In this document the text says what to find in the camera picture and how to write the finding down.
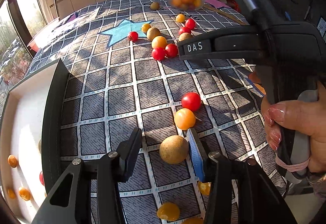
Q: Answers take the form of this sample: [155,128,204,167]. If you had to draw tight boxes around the brown longan fruit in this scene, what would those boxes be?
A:
[178,33,193,42]
[146,27,161,41]
[38,140,42,154]
[150,2,160,11]
[159,135,189,164]

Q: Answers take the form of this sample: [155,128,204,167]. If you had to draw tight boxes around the dark orange tomato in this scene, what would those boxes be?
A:
[7,154,19,168]
[7,189,16,199]

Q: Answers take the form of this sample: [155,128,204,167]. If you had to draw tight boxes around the red cherry tomato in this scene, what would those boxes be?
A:
[178,27,191,35]
[165,43,178,58]
[151,47,166,61]
[181,92,201,112]
[127,31,139,42]
[39,172,45,186]
[185,18,196,30]

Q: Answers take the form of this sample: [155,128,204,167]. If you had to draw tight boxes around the right hand pink nails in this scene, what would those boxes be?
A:
[248,70,326,176]

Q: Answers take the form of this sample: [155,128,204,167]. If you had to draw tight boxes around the yellow cherry tomato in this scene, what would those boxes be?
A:
[197,181,211,196]
[176,13,186,23]
[157,202,180,222]
[141,23,151,34]

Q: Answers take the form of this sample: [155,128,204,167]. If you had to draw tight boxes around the orange cherry tomato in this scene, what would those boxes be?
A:
[151,35,167,48]
[174,108,196,130]

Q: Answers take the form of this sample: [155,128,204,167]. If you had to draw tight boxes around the long wooden stick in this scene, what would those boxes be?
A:
[203,4,246,26]

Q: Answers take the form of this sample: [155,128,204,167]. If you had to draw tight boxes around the orange tomato in tray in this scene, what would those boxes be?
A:
[18,186,32,201]

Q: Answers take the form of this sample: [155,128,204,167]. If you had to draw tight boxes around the grid patterned tablecloth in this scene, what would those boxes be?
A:
[28,0,286,223]

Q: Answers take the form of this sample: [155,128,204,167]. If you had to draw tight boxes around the white tray black rim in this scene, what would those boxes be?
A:
[1,59,68,223]

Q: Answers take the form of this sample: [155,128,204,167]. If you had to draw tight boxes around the pink plastic basin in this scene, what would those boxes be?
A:
[27,35,40,52]

